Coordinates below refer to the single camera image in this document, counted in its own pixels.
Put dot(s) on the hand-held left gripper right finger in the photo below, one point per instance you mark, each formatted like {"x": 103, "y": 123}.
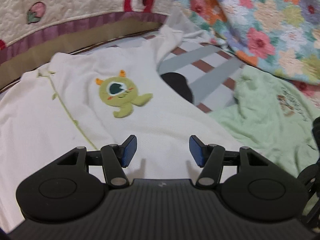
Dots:
{"x": 195, "y": 151}

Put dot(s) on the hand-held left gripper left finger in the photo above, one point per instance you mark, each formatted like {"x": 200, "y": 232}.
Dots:
{"x": 129, "y": 151}

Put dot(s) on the white ribbed shirt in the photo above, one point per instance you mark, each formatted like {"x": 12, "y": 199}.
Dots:
{"x": 75, "y": 92}

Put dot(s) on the light green shirt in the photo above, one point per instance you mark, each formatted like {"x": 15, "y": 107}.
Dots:
{"x": 257, "y": 115}

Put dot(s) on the beige bed base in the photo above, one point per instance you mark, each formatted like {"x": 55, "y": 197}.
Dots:
{"x": 75, "y": 38}

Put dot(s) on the thin white cloth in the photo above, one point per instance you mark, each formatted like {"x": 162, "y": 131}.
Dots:
{"x": 180, "y": 22}

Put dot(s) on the floral quilt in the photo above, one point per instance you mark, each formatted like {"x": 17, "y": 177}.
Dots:
{"x": 262, "y": 17}

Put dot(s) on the bear print quilt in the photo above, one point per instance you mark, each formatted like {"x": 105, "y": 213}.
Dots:
{"x": 75, "y": 0}

